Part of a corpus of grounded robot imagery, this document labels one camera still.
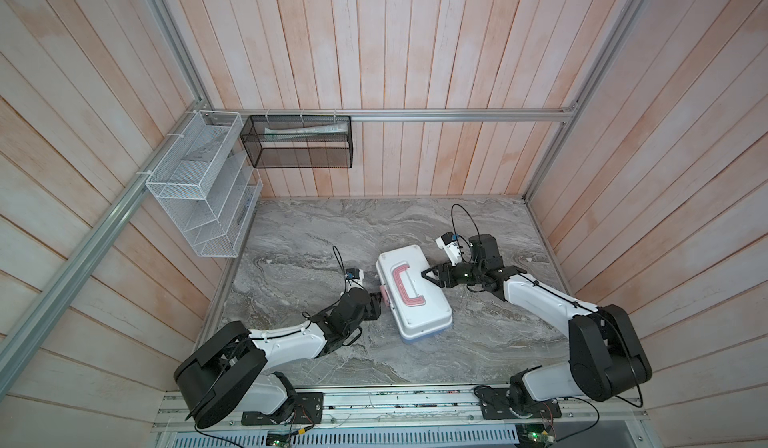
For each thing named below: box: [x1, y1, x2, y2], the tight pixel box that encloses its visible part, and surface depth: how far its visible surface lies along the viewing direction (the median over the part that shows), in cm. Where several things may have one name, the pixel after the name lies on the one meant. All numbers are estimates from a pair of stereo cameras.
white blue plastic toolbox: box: [376, 244, 453, 343], surface depth 83 cm
